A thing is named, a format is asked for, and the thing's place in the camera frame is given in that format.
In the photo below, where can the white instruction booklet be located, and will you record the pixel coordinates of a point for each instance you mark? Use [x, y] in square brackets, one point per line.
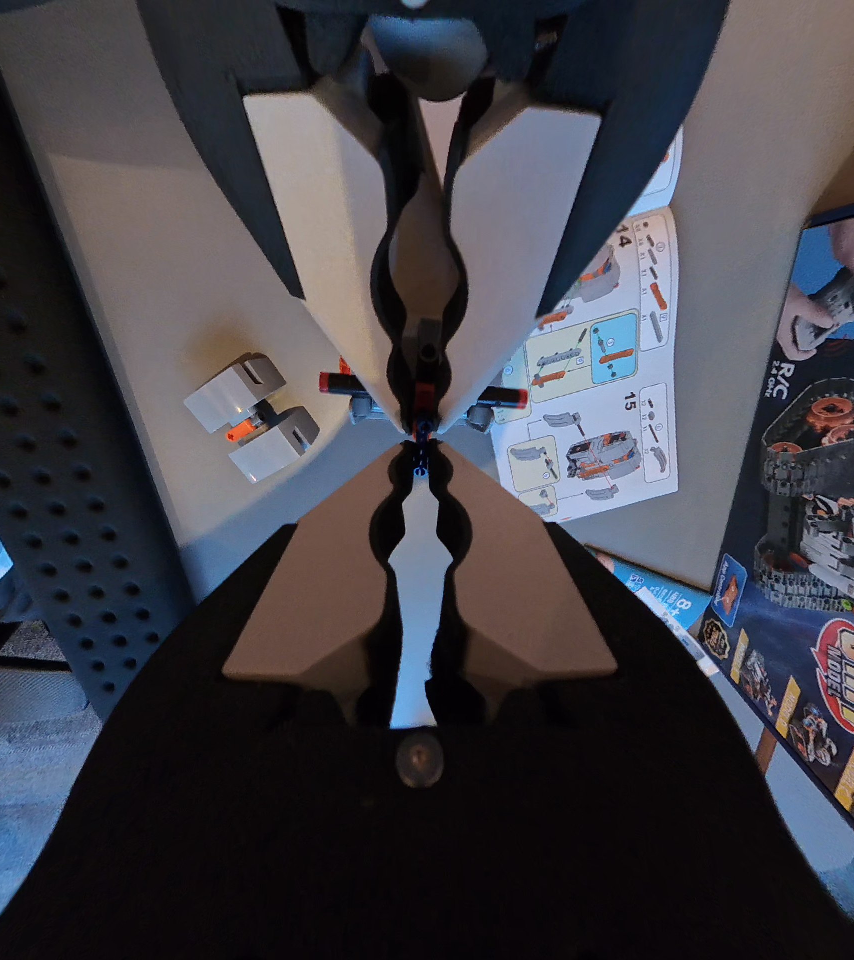
[622, 450]

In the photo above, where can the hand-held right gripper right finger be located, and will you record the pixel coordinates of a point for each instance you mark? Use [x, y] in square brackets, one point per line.
[532, 600]

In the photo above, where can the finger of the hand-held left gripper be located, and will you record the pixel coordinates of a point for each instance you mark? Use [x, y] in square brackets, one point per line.
[322, 210]
[524, 210]

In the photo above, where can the grey desk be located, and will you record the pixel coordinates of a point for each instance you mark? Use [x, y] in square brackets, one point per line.
[171, 225]

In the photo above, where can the grey toy robot model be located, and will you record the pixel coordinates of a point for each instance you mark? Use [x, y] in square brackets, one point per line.
[427, 352]

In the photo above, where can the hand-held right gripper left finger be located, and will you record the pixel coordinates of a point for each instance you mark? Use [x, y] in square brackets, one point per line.
[307, 600]

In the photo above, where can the blue connector pin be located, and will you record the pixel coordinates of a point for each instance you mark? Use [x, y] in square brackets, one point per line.
[419, 461]

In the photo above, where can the blue robot kit box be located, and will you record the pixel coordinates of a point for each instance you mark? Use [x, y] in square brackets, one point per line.
[809, 525]

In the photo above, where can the grey curved toy panel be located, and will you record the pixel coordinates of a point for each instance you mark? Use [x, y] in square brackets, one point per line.
[269, 450]

